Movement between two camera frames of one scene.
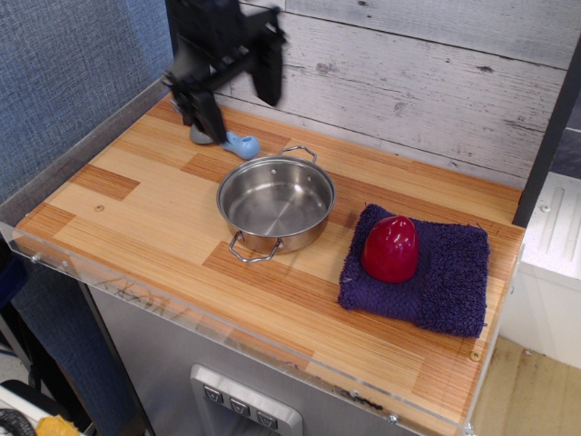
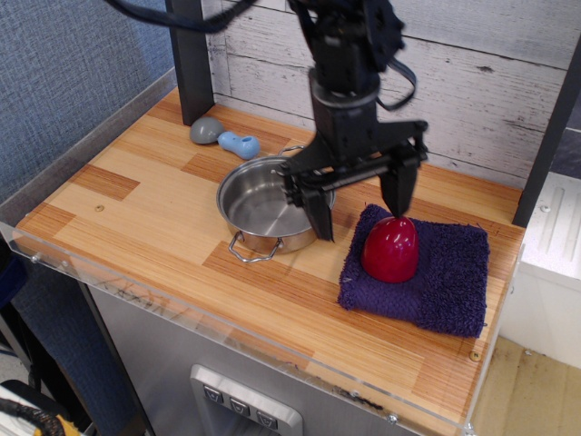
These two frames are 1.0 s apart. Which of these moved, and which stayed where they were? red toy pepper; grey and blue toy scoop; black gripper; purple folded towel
Moved: black gripper
Stayed: red toy pepper; grey and blue toy scoop; purple folded towel
